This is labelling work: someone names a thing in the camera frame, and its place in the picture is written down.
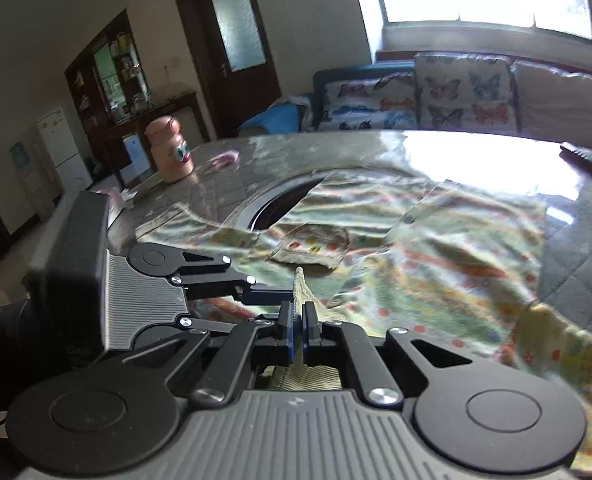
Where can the small pink toy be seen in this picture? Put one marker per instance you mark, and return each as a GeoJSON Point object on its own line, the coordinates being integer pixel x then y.
{"type": "Point", "coordinates": [225, 159]}

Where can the black remote control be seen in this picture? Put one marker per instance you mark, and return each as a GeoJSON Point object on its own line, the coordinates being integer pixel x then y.
{"type": "Point", "coordinates": [576, 157]}

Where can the upright butterfly print cushion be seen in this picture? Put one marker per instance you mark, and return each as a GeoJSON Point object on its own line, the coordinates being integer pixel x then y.
{"type": "Point", "coordinates": [465, 92]}

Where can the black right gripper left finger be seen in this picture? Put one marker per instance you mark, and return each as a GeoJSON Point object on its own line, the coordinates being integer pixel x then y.
{"type": "Point", "coordinates": [229, 364]}

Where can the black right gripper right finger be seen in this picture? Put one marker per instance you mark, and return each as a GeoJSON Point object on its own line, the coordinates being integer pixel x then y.
{"type": "Point", "coordinates": [346, 347]}

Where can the dark wooden display cabinet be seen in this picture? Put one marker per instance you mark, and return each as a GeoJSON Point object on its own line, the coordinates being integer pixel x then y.
{"type": "Point", "coordinates": [115, 104]}

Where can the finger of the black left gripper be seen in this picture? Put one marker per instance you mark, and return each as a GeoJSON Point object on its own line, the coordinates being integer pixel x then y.
{"type": "Point", "coordinates": [183, 268]}

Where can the white refrigerator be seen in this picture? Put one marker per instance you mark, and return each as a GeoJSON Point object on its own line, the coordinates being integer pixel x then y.
{"type": "Point", "coordinates": [63, 150]}

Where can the dark wooden door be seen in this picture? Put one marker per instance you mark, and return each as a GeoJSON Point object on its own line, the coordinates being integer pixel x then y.
{"type": "Point", "coordinates": [232, 59]}

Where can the pink cartoon face bottle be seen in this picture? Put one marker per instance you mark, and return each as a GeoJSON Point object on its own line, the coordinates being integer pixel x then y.
{"type": "Point", "coordinates": [169, 149]}

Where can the colourful patterned child shirt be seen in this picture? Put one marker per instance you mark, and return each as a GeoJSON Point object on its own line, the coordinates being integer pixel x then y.
{"type": "Point", "coordinates": [454, 264]}

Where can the blue sofa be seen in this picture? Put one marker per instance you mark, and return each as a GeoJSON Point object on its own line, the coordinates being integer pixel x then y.
{"type": "Point", "coordinates": [291, 114]}

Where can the black round induction cooktop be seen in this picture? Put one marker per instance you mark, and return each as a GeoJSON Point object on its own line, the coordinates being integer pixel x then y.
{"type": "Point", "coordinates": [277, 206]}

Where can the plain beige cushion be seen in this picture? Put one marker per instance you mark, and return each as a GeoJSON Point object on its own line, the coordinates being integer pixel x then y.
{"type": "Point", "coordinates": [554, 105]}

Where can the lying butterfly print cushion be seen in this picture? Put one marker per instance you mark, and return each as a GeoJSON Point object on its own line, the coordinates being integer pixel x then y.
{"type": "Point", "coordinates": [383, 103]}

